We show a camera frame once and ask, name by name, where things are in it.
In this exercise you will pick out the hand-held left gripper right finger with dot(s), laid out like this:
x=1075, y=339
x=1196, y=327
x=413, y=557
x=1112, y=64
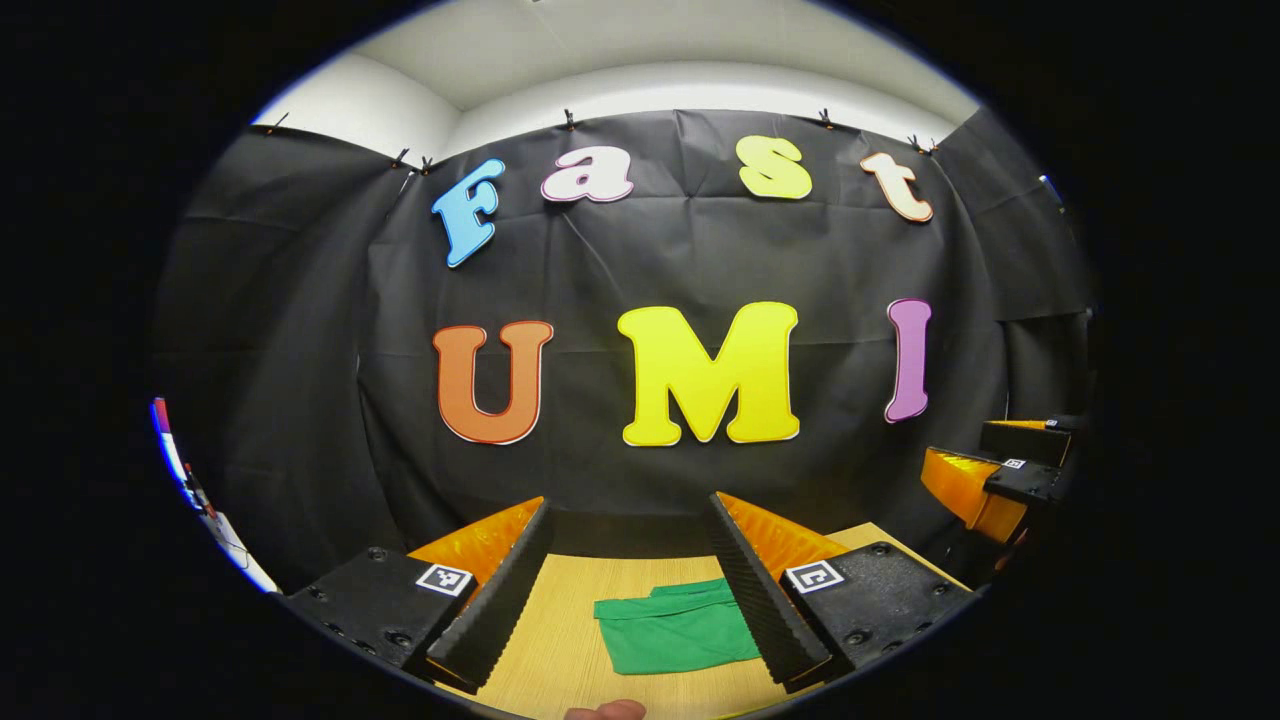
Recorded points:
x=760, y=600

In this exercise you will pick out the row of black cloth clips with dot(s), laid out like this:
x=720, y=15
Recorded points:
x=569, y=120

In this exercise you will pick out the black backdrop cloth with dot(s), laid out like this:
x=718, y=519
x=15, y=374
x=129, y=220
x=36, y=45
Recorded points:
x=600, y=260

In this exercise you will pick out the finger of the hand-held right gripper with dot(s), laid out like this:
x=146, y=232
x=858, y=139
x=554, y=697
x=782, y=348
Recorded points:
x=1030, y=442
x=965, y=490

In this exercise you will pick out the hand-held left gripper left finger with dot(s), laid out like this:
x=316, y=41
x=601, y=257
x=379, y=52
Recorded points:
x=505, y=600

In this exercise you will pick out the green T-shirt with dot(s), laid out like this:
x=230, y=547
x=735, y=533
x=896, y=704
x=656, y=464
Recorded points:
x=680, y=630

